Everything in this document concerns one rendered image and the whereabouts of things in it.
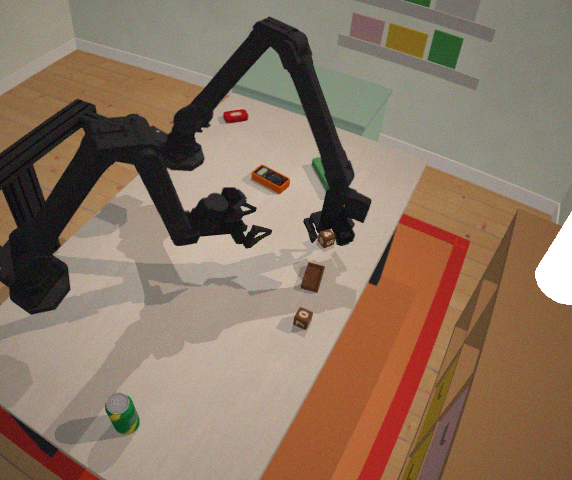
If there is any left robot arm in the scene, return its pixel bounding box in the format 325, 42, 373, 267
158, 17, 372, 246

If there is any brown wooden number cube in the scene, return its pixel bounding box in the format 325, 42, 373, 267
293, 307, 313, 330
317, 229, 335, 248

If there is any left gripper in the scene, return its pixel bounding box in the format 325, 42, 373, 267
303, 207, 355, 243

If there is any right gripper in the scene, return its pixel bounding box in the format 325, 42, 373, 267
216, 203, 272, 248

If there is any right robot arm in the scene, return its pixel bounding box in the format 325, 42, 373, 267
9, 114, 247, 308

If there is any green rectangular block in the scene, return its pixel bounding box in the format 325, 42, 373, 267
312, 157, 329, 191

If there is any green soda can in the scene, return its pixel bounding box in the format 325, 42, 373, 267
105, 392, 140, 435

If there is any brown wooden tray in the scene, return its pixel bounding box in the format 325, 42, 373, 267
301, 262, 325, 293

